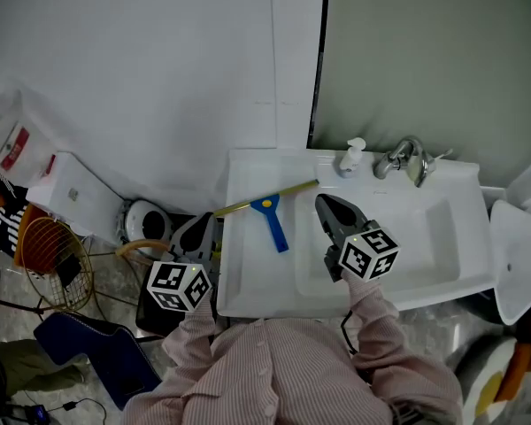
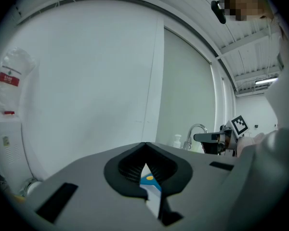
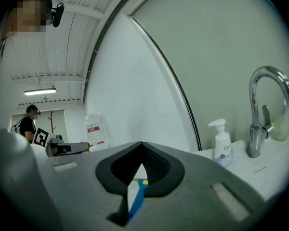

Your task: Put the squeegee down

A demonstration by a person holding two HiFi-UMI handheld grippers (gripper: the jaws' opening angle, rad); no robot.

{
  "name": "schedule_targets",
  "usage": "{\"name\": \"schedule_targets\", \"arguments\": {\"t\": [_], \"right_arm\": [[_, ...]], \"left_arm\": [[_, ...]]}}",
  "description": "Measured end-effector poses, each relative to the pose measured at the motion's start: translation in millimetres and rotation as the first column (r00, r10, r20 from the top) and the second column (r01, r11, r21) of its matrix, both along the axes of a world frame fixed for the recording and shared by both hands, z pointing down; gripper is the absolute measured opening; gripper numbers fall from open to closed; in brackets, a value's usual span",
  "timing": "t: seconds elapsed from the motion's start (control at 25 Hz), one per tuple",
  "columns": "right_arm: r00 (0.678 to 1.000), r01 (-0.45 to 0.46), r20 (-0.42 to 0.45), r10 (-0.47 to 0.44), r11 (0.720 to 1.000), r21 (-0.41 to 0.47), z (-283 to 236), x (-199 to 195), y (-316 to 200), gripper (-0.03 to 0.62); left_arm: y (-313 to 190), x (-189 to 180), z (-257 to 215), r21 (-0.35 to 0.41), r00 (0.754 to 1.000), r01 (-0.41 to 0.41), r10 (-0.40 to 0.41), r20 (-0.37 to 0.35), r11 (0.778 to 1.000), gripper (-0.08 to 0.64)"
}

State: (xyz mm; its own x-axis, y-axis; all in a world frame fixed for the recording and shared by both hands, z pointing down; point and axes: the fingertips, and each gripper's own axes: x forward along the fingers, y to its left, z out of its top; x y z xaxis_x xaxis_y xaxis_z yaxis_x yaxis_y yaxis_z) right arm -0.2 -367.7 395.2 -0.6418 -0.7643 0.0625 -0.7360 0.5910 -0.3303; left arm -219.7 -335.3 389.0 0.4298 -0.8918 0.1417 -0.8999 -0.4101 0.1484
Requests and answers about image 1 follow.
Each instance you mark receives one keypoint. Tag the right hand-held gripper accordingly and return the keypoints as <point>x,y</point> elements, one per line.
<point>367,252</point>

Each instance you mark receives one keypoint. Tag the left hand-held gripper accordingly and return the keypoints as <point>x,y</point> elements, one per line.
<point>179,283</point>

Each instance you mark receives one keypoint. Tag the blue and yellow squeegee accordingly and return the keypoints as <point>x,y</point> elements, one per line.
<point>272,224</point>

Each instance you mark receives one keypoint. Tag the person's left forearm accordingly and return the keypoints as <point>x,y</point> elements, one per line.
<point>192,330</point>

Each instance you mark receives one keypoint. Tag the person's right forearm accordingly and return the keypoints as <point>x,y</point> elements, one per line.
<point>376,321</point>

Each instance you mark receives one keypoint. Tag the white round appliance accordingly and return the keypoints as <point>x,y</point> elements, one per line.
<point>152,226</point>

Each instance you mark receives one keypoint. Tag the white soap pump bottle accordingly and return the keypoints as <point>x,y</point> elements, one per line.
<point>350,159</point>

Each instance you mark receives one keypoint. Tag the white washbasin table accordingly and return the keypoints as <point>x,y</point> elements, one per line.
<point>256,281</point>

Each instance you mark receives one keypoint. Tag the brown seat wooden chair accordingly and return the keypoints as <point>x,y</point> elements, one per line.
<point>159,321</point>

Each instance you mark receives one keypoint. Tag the chrome faucet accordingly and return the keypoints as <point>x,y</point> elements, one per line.
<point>400,153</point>

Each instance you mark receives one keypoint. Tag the pale green cup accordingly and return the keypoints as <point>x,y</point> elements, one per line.
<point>413,168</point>

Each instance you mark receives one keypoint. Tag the white toothbrush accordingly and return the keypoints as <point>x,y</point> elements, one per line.
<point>443,154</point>

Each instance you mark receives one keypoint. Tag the white water dispenser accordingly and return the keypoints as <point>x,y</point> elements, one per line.
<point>82,197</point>

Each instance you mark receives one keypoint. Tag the black pouch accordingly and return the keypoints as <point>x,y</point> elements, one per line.
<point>68,269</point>

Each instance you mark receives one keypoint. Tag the blue padded chair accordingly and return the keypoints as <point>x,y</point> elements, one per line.
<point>97,352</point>

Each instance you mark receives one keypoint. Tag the person's striped pink shirt torso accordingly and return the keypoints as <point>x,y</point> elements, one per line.
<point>283,379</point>

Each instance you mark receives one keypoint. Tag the black phone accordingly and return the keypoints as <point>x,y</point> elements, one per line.
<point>132,385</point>

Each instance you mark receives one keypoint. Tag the black white striped cloth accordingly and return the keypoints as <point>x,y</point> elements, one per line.
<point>4,219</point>

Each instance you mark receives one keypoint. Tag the grey white egg cushion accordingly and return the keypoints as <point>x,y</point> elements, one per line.
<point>478,370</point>

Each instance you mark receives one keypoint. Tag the clear water bottle red label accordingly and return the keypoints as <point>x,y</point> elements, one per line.
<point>4,135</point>

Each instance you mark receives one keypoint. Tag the orange cushion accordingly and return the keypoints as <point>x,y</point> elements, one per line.
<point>515,370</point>

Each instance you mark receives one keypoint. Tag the small screen device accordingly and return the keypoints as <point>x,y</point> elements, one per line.
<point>38,414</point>

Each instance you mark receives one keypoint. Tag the black vertical wall strip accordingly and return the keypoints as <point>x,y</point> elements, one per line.
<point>320,60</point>

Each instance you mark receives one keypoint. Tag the white metal frame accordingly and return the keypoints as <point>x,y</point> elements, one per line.
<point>528,180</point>

